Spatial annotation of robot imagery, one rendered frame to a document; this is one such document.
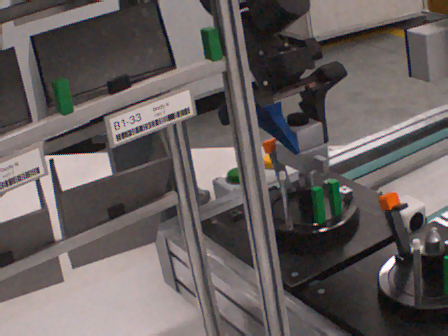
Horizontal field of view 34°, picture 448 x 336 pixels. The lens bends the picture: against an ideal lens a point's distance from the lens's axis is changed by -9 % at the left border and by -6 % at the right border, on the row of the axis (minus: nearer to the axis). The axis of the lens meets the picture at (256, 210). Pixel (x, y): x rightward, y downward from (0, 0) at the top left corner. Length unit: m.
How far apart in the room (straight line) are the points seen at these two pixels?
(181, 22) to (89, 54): 3.51
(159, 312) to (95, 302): 0.12
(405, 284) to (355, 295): 0.07
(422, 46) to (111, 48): 0.44
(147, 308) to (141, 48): 0.56
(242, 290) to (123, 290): 0.30
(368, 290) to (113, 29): 0.45
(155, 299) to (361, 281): 0.37
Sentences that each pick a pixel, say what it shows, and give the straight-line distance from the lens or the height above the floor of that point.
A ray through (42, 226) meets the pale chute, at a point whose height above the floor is 1.16.
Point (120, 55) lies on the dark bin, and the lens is 0.72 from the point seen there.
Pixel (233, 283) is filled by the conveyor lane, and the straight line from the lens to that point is 1.02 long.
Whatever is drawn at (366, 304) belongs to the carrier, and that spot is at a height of 0.97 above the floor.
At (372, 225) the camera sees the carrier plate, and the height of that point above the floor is 0.97.
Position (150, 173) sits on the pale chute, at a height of 1.17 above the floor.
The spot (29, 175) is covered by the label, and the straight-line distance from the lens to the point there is 0.65.
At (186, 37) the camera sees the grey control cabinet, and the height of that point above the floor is 0.49.
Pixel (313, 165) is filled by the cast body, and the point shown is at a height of 1.07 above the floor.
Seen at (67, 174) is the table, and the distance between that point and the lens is 1.74.
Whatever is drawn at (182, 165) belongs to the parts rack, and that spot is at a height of 1.14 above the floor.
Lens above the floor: 1.51
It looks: 28 degrees down
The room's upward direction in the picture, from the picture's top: 9 degrees counter-clockwise
